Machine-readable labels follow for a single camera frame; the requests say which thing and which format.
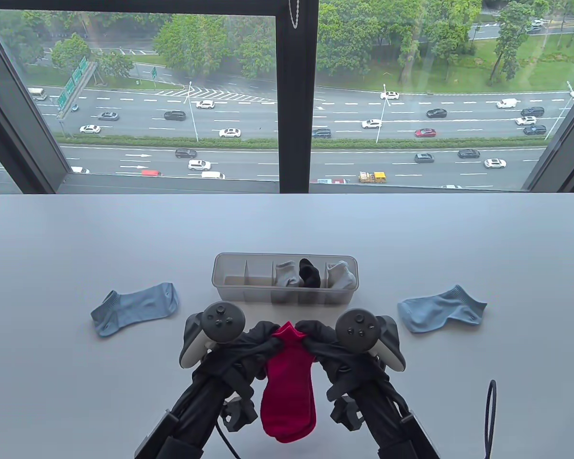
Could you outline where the person's right hand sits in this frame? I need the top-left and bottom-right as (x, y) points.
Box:
(297, 319), (389, 398)

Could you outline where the person's left hand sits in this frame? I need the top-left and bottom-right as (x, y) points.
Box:
(197, 320), (281, 398)

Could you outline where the light blue sock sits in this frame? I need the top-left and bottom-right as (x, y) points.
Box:
(90, 282), (179, 337)
(397, 285), (487, 333)

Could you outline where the person's right forearm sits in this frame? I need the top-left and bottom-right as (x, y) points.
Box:
(347, 382), (431, 459)

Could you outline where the person's left forearm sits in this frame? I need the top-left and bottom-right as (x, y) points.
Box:
(146, 375), (254, 459)

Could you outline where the grey handheld controller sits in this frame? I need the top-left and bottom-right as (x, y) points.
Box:
(179, 301), (246, 369)
(335, 308), (406, 372)

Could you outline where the clear plastic divided organizer box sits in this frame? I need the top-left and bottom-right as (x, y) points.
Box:
(212, 252), (359, 305)

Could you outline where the black box with white label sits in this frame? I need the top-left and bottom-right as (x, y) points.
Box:
(399, 414), (438, 459)
(134, 410), (178, 459)

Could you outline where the green road sign gantry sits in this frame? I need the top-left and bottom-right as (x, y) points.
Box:
(55, 56), (99, 120)

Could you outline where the thin black cable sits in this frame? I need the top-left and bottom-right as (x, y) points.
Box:
(214, 421), (240, 459)
(483, 380), (498, 459)

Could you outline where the dark window frame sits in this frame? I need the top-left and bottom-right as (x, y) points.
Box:
(0, 0), (574, 194)

